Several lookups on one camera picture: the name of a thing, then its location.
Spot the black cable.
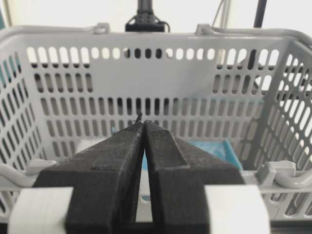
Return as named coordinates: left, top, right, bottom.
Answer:
left=253, top=0, right=269, bottom=29

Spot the grey basket handle far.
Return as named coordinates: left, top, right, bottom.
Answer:
left=11, top=23, right=312, bottom=46

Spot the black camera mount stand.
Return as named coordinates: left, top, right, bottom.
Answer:
left=125, top=0, right=171, bottom=33

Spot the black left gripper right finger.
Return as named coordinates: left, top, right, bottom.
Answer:
left=144, top=120, right=244, bottom=233

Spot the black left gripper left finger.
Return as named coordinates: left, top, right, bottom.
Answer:
left=34, top=115, right=144, bottom=232

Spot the grey plastic shopping basket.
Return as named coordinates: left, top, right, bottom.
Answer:
left=0, top=23, right=312, bottom=224

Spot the blue plastic dustpan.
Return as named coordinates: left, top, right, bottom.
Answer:
left=140, top=137, right=243, bottom=202

